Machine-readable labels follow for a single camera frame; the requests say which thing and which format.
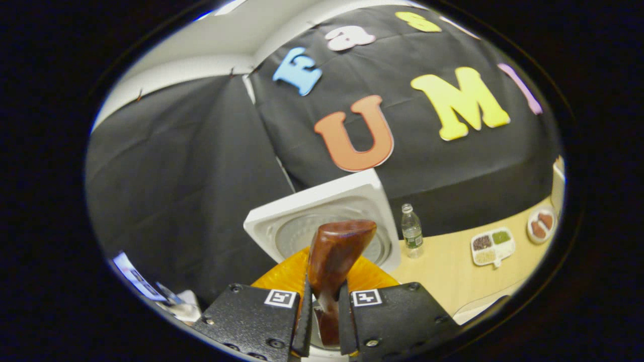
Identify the clear plastic water bottle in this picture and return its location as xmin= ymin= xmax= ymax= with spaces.
xmin=401 ymin=203 xmax=424 ymax=258

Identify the white rice cooker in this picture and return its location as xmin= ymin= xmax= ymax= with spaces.
xmin=244 ymin=168 xmax=401 ymax=361

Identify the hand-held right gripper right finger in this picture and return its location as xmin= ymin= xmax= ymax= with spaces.
xmin=338 ymin=256 xmax=461 ymax=362

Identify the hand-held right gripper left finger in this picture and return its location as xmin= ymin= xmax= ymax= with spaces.
xmin=190 ymin=246 xmax=313 ymax=362

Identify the brown wooden spoon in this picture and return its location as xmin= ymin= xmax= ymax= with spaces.
xmin=307 ymin=220 xmax=378 ymax=346

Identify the white round plate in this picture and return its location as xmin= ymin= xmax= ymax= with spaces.
xmin=526 ymin=205 xmax=557 ymax=245

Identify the white divided dish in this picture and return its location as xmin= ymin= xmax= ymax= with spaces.
xmin=470 ymin=227 xmax=517 ymax=268

